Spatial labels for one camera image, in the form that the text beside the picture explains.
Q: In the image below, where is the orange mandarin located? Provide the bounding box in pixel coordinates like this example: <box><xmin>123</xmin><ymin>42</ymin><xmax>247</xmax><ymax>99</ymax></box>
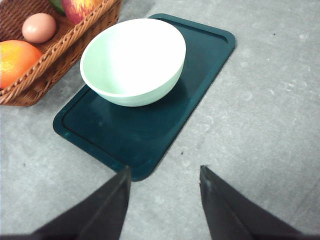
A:
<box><xmin>0</xmin><ymin>40</ymin><xmax>43</xmax><ymax>90</ymax></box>

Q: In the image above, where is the light green ceramic bowl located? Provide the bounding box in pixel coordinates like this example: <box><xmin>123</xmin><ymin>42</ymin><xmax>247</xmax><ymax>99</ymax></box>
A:
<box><xmin>80</xmin><ymin>18</ymin><xmax>187</xmax><ymax>107</ymax></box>

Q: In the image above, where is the dark rectangular tray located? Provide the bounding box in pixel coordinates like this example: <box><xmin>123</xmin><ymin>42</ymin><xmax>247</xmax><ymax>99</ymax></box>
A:
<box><xmin>52</xmin><ymin>13</ymin><xmax>236</xmax><ymax>182</ymax></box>

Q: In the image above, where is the green lime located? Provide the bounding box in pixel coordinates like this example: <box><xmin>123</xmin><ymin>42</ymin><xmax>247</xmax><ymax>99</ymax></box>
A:
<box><xmin>49</xmin><ymin>0</ymin><xmax>66</xmax><ymax>16</ymax></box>

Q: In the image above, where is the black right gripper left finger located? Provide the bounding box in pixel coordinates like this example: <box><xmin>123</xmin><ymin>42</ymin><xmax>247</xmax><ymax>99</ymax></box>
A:
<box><xmin>0</xmin><ymin>166</ymin><xmax>131</xmax><ymax>240</ymax></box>

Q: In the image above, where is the brown egg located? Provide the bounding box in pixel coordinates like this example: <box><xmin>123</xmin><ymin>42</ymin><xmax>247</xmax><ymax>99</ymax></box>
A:
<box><xmin>22</xmin><ymin>13</ymin><xmax>57</xmax><ymax>44</ymax></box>

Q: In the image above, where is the red striped apple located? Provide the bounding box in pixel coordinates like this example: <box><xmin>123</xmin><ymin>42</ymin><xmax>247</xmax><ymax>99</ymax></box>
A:
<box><xmin>61</xmin><ymin>0</ymin><xmax>102</xmax><ymax>24</ymax></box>

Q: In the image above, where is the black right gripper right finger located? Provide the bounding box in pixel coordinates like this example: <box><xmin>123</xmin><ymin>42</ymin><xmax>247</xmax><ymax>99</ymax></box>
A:
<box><xmin>199</xmin><ymin>165</ymin><xmax>320</xmax><ymax>240</ymax></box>

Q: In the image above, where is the brown wicker basket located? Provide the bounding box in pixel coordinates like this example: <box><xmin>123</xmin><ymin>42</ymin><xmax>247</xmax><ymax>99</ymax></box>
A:
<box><xmin>0</xmin><ymin>0</ymin><xmax>122</xmax><ymax>107</ymax></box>

